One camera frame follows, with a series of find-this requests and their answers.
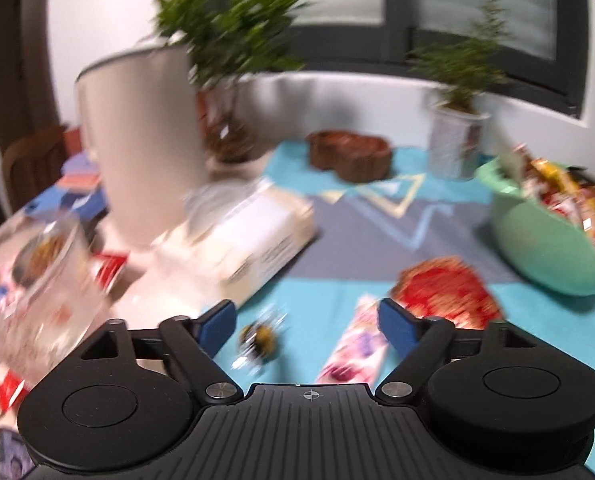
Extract blue grey patterned tablecloth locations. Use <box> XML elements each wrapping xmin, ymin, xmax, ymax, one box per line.
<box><xmin>25</xmin><ymin>137</ymin><xmax>595</xmax><ymax>480</ymax></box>

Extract green plastic bowl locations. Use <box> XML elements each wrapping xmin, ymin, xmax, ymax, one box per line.
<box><xmin>475</xmin><ymin>157</ymin><xmax>595</xmax><ymax>296</ymax></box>

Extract red crinkled snack packet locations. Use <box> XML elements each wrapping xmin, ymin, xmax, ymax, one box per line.
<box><xmin>390</xmin><ymin>256</ymin><xmax>505</xmax><ymax>331</ymax></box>

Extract brown wooden chair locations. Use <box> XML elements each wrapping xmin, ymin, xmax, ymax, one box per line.
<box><xmin>2</xmin><ymin>125</ymin><xmax>71</xmax><ymax>213</ymax></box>

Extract pink snack packet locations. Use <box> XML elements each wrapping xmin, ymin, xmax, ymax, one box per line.
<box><xmin>315</xmin><ymin>294</ymin><xmax>391</xmax><ymax>386</ymax></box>

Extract dark framed window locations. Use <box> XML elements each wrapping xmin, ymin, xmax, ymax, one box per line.
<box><xmin>185</xmin><ymin>0</ymin><xmax>591</xmax><ymax>116</ymax></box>

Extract thin plant in white pot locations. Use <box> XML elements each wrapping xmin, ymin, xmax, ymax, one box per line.
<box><xmin>407</xmin><ymin>0</ymin><xmax>508</xmax><ymax>181</ymax></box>

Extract white tissue pack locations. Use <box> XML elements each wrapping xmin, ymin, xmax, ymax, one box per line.
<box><xmin>145</xmin><ymin>177</ymin><xmax>318</xmax><ymax>306</ymax></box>

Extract leafy bonsai plant in pot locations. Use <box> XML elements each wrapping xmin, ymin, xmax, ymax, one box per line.
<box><xmin>152</xmin><ymin>0</ymin><xmax>308</xmax><ymax>163</ymax></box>

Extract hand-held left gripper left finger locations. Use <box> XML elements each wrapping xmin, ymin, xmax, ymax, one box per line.
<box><xmin>80</xmin><ymin>299</ymin><xmax>242</xmax><ymax>405</ymax></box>

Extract gold foil chocolate ball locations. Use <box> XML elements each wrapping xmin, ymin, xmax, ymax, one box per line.
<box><xmin>230</xmin><ymin>305</ymin><xmax>288</xmax><ymax>373</ymax></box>

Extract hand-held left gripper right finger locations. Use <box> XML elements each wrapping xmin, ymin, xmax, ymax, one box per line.
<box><xmin>375</xmin><ymin>297</ymin><xmax>538</xmax><ymax>405</ymax></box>

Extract white electric kettle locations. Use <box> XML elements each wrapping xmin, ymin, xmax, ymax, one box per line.
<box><xmin>75</xmin><ymin>42</ymin><xmax>211</xmax><ymax>248</ymax></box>

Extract red and white packet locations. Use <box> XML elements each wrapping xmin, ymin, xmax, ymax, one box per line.
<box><xmin>90</xmin><ymin>251</ymin><xmax>130</xmax><ymax>293</ymax></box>
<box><xmin>0</xmin><ymin>345</ymin><xmax>28</xmax><ymax>413</ymax></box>

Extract heap of mixed snack packets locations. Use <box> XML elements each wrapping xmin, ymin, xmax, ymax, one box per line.
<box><xmin>497</xmin><ymin>142</ymin><xmax>595</xmax><ymax>268</ymax></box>

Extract brown wooden tray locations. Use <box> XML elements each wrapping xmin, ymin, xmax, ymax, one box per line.
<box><xmin>305</xmin><ymin>130</ymin><xmax>393</xmax><ymax>183</ymax></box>

